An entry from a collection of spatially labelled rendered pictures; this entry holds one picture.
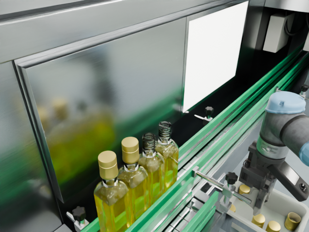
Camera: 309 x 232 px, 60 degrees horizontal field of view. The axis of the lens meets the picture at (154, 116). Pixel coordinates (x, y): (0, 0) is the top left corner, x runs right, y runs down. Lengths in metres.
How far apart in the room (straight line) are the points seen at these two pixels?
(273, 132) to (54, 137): 0.47
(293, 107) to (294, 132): 0.05
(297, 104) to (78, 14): 0.47
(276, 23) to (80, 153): 1.20
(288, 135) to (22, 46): 0.53
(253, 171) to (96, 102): 0.43
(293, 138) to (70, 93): 0.46
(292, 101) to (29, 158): 0.56
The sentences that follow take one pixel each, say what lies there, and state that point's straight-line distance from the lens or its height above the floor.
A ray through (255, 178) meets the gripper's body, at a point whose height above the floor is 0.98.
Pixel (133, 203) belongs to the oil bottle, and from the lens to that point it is 0.61.
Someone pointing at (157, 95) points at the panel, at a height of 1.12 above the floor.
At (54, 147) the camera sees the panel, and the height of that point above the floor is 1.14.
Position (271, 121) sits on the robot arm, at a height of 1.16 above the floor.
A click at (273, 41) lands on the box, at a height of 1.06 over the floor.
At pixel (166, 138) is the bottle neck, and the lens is 0.63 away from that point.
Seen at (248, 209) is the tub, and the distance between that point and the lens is 0.97.
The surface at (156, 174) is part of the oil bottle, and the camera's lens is 0.62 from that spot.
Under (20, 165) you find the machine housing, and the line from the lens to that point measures 0.61.
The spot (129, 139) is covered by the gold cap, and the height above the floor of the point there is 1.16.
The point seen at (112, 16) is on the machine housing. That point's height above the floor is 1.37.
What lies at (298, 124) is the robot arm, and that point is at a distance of 0.61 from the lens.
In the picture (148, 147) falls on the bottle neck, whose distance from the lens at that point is 0.58.
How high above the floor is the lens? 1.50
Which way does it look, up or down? 33 degrees down
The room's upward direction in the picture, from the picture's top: straight up
